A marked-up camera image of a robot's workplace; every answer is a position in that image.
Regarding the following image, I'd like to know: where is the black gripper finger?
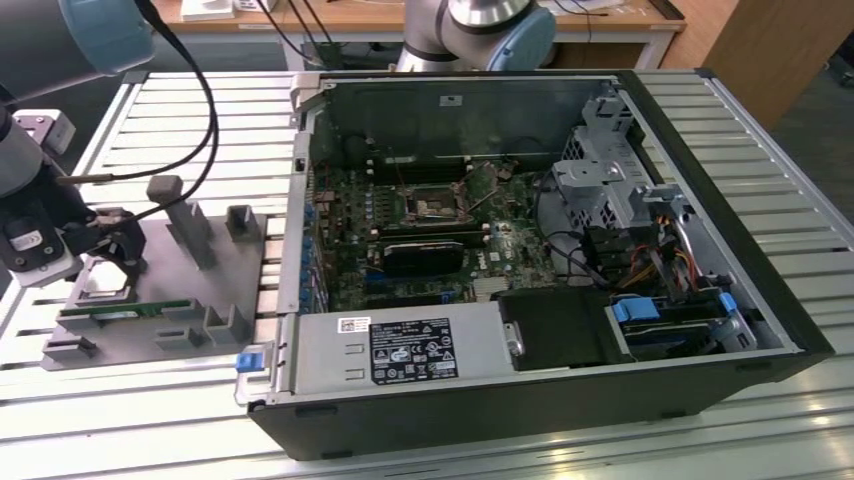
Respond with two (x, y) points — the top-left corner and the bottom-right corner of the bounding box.
(98, 222), (149, 287)

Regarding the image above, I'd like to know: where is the silver CPU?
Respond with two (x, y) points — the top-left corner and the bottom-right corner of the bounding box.
(82, 262), (133, 296)

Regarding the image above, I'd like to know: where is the thin metal locking lever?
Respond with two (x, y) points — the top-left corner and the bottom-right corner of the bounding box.
(384, 145), (409, 196)

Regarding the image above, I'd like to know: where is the CPU socket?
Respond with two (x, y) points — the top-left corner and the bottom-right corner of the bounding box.
(397, 182), (472, 224)

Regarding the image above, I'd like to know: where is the green RAM stick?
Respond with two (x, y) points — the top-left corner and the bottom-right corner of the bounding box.
(57, 298), (192, 320)

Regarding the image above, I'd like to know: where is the grey parts rack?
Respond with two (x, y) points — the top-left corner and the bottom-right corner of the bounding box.
(38, 174), (272, 374)

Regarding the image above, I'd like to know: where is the silver power supply unit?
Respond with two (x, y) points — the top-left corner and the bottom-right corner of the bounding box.
(278, 299), (519, 396)

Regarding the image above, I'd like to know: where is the black graphics card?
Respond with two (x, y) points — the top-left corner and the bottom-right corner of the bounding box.
(380, 240), (466, 279)

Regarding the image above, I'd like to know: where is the black RAM slot bank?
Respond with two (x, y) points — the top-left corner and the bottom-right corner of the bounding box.
(369, 157), (472, 184)
(372, 225), (485, 244)

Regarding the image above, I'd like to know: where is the black power supply label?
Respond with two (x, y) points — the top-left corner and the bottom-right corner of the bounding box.
(368, 317), (461, 386)

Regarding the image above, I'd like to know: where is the silver chipset heatsink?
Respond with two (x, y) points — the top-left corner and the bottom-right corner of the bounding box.
(470, 278), (509, 302)

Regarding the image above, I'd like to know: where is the green motherboard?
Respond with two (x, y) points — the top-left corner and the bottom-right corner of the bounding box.
(306, 154), (559, 314)

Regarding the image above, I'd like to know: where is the silver metal latch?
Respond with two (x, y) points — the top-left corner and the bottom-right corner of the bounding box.
(503, 322), (528, 356)

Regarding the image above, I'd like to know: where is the black open PC case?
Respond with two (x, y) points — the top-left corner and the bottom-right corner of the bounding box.
(236, 68), (839, 461)

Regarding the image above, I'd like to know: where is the black plastic shroud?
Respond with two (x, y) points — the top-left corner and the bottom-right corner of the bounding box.
(496, 287), (632, 372)

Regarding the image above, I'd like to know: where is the silver metal drive cage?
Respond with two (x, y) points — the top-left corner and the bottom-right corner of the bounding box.
(549, 97), (688, 231)

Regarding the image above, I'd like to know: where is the blue disk carrier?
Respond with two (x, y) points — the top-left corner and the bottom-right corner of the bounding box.
(609, 295), (661, 326)

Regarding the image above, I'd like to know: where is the wooden cabinet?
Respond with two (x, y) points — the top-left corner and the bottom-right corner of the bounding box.
(659, 0), (854, 131)

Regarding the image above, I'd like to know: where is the black chair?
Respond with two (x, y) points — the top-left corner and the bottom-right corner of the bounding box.
(825, 49), (854, 91)

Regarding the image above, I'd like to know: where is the black camera cable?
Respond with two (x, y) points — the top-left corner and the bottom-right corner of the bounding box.
(55, 0), (221, 182)
(92, 0), (225, 226)

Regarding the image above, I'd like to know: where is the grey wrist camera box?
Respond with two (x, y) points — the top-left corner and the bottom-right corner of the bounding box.
(11, 110), (76, 156)

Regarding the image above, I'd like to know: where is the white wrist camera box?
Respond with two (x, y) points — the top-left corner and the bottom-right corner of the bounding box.
(0, 214), (82, 287)

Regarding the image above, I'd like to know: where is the black internal cable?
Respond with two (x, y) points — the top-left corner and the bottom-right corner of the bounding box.
(543, 232), (601, 281)

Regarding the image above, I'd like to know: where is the coloured wire bundle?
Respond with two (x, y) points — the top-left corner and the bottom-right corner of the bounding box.
(616, 214), (701, 301)

